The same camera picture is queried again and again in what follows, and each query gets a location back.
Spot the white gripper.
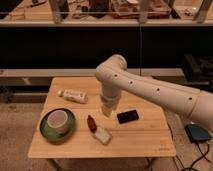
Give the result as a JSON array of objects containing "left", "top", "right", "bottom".
[{"left": 100, "top": 95, "right": 120, "bottom": 117}]

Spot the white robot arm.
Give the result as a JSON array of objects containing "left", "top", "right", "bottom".
[{"left": 95, "top": 54, "right": 213, "bottom": 133}]

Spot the black phone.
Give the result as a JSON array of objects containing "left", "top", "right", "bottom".
[{"left": 117, "top": 110, "right": 139, "bottom": 124}]

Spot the red brown small bottle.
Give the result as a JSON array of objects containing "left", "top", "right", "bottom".
[{"left": 87, "top": 116, "right": 97, "bottom": 132}]

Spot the white tube bottle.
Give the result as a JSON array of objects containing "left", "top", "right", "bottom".
[{"left": 57, "top": 89, "right": 88, "bottom": 104}]

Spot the wooden folding table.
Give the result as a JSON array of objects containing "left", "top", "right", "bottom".
[{"left": 27, "top": 76, "right": 177, "bottom": 171}]

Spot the white cup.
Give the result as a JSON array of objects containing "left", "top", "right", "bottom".
[{"left": 47, "top": 110, "right": 68, "bottom": 133}]

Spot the green plate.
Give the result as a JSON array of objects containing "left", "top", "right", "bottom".
[{"left": 39, "top": 108, "right": 76, "bottom": 143}]

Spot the blue foot pedal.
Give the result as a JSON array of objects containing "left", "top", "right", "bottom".
[{"left": 185, "top": 124, "right": 211, "bottom": 143}]

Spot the long wooden shelf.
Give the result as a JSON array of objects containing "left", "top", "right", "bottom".
[{"left": 0, "top": 0, "right": 213, "bottom": 27}]

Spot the black pedal cable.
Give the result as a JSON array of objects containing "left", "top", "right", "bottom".
[{"left": 173, "top": 141, "right": 213, "bottom": 171}]

